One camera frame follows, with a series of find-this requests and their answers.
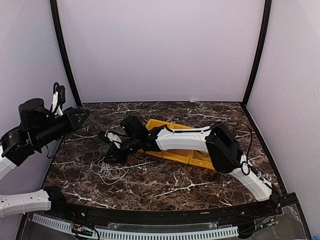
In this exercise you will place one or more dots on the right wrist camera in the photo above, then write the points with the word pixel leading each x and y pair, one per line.
pixel 110 137

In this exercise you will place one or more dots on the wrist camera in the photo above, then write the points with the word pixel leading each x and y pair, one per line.
pixel 110 137
pixel 58 99

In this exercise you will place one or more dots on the right black frame post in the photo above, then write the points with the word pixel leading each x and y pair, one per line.
pixel 258 52

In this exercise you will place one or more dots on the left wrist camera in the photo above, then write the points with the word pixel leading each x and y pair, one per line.
pixel 58 99

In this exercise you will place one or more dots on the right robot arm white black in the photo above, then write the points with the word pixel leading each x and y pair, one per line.
pixel 216 140

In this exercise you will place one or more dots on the black frame post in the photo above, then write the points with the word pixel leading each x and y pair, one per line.
pixel 63 51
pixel 258 52

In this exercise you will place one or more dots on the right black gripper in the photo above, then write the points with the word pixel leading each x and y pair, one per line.
pixel 121 158

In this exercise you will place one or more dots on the black front rail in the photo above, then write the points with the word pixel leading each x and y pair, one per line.
pixel 242 215

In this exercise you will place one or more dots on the left black frame post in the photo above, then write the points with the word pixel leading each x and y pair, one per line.
pixel 63 51

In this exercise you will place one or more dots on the yellow bin right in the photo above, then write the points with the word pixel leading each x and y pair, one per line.
pixel 200 160

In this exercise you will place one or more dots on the yellow bin left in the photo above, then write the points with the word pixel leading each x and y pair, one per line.
pixel 152 123

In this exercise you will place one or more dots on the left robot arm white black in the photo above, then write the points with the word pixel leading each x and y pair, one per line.
pixel 38 127

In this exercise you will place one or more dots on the white slotted cable duct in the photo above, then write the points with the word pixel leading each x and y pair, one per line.
pixel 118 231

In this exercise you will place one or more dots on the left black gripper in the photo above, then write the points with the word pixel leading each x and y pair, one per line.
pixel 71 114

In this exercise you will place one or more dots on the yellow bin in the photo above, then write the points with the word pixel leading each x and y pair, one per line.
pixel 152 123
pixel 179 155
pixel 200 160

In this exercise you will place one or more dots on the yellow bin middle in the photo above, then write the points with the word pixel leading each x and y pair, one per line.
pixel 179 155

